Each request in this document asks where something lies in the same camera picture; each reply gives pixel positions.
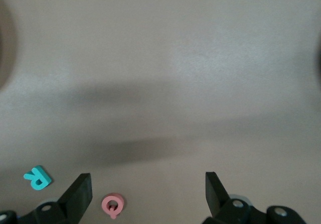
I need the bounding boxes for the brown table cover sheet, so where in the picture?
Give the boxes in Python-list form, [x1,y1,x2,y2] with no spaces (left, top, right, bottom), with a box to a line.
[0,0,321,224]

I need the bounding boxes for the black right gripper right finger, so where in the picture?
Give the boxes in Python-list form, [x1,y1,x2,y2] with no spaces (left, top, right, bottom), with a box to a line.
[202,171,308,224]

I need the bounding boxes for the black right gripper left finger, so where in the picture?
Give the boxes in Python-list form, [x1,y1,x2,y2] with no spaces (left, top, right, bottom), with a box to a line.
[0,173,94,224]

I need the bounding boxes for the pink foam letter Q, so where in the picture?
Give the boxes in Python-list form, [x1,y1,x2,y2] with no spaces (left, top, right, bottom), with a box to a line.
[101,192,125,219]

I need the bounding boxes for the teal foam letter R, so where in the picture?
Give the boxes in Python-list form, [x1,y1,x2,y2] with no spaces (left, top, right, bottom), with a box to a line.
[23,165,53,191]

